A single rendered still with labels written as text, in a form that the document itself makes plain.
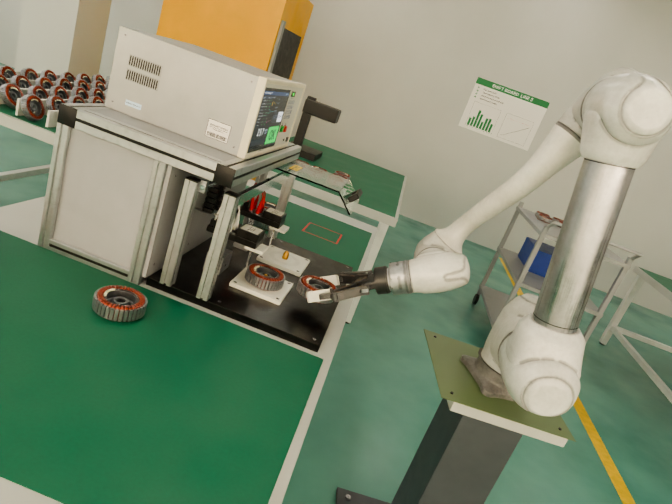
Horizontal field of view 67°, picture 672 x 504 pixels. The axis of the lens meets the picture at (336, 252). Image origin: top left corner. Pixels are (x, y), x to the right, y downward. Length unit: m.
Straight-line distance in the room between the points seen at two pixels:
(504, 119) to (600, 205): 5.58
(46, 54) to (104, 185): 4.09
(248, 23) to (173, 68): 3.73
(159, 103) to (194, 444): 0.84
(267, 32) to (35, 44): 2.01
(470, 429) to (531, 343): 0.39
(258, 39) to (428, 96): 2.47
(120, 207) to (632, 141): 1.12
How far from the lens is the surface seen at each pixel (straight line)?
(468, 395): 1.42
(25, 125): 2.67
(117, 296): 1.25
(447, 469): 1.61
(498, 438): 1.57
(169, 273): 1.34
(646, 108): 1.13
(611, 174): 1.18
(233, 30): 5.14
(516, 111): 6.75
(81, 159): 1.39
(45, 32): 5.41
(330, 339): 1.38
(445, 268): 1.34
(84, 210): 1.41
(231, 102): 1.33
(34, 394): 1.01
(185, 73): 1.38
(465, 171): 6.73
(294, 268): 1.65
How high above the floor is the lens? 1.39
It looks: 18 degrees down
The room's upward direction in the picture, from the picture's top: 20 degrees clockwise
